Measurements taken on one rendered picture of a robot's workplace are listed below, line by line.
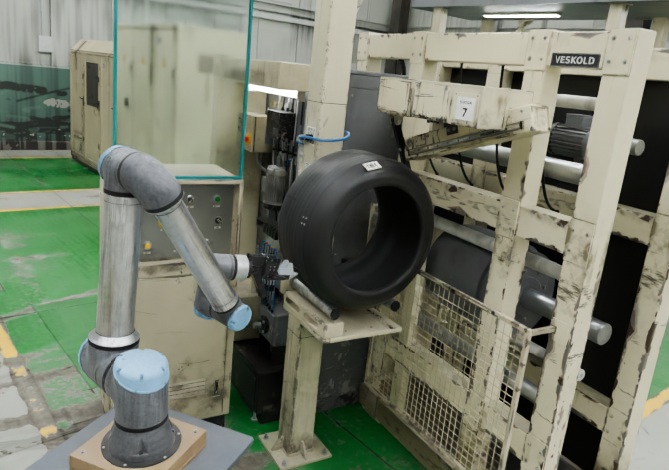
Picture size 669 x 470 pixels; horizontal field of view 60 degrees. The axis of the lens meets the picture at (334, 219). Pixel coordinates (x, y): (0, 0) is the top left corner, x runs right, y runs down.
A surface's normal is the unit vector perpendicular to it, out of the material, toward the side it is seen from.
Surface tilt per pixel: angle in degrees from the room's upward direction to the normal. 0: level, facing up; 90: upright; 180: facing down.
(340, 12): 90
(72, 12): 90
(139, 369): 7
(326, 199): 65
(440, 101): 90
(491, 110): 90
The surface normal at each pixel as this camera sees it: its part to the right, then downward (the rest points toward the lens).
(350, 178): 0.07, -0.42
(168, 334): 0.49, 0.26
